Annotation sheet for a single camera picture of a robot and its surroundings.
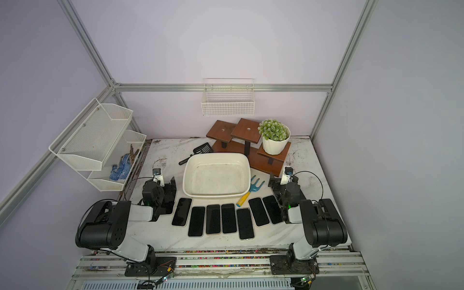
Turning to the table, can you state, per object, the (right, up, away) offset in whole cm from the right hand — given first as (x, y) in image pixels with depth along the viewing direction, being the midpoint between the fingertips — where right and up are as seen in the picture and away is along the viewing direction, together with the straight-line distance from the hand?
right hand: (281, 174), depth 93 cm
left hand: (-62, -3, +2) cm, 62 cm away
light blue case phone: (-19, -23, -9) cm, 31 cm away
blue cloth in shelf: (-81, +2, -5) cm, 81 cm away
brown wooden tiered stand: (-19, +19, -2) cm, 27 cm away
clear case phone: (-35, -21, -7) cm, 41 cm away
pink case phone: (-27, -21, -7) cm, 35 cm away
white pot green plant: (-6, +19, -11) cm, 23 cm away
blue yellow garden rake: (-15, -8, +2) cm, 17 cm away
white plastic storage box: (-35, -1, +9) cm, 36 cm away
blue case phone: (-12, -19, -3) cm, 23 cm away
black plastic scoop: (-44, +15, +22) cm, 51 cm away
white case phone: (-4, -19, +2) cm, 19 cm away
